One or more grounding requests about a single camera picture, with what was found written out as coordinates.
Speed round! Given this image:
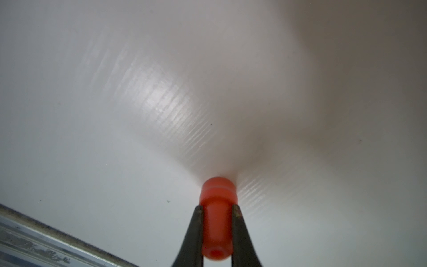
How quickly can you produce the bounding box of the red stamp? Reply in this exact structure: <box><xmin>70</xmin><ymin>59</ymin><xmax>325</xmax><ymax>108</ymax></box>
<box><xmin>199</xmin><ymin>177</ymin><xmax>238</xmax><ymax>261</ymax></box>

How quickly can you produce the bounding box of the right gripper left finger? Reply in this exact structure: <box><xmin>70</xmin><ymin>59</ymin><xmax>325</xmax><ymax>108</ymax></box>
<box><xmin>172</xmin><ymin>205</ymin><xmax>203</xmax><ymax>267</ymax></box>

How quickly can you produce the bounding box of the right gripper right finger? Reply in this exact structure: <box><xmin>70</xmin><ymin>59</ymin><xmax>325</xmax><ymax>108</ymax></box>
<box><xmin>231</xmin><ymin>204</ymin><xmax>262</xmax><ymax>267</ymax></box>

